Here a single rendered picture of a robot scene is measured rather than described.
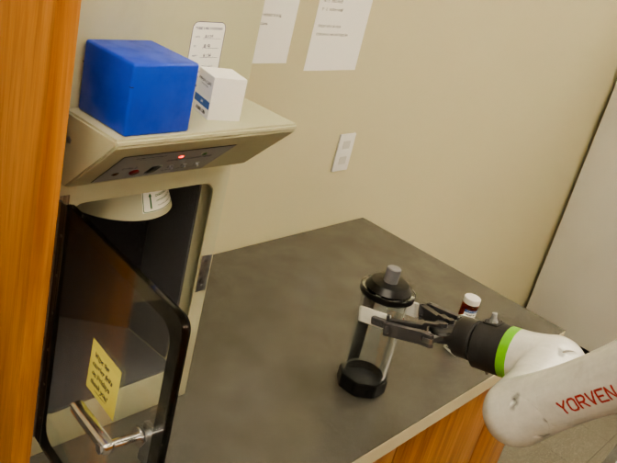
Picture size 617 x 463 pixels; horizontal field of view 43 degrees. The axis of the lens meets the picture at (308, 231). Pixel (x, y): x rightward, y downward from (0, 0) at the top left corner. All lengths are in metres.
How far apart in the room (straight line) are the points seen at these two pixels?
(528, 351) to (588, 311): 2.73
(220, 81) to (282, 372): 0.72
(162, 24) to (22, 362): 0.47
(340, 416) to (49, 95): 0.88
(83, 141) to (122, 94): 0.09
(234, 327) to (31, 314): 0.75
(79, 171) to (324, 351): 0.84
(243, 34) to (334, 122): 1.02
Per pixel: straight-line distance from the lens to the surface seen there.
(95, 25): 1.03
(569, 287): 4.09
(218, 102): 1.09
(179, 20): 1.11
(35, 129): 0.94
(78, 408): 1.00
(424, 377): 1.73
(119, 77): 0.96
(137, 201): 1.21
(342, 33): 2.07
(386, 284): 1.51
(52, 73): 0.91
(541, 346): 1.36
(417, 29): 2.34
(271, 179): 2.07
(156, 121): 0.99
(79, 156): 1.02
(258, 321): 1.75
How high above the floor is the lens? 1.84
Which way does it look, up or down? 24 degrees down
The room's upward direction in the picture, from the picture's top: 14 degrees clockwise
